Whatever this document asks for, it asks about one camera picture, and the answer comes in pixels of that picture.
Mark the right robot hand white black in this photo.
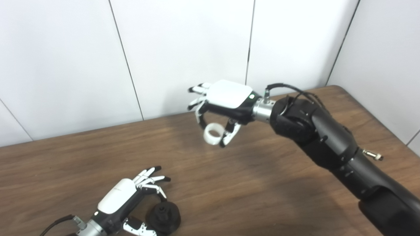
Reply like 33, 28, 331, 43
188, 80, 263, 148

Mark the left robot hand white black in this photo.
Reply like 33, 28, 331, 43
93, 166, 171, 236

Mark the white ring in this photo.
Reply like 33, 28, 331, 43
203, 123, 227, 145

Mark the round black part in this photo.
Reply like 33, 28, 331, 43
145, 201, 181, 235

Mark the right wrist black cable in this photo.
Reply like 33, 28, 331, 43
264, 83, 384, 161

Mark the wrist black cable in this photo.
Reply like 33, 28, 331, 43
39, 215, 86, 236
264, 83, 384, 161

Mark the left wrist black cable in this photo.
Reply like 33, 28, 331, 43
39, 215, 86, 236

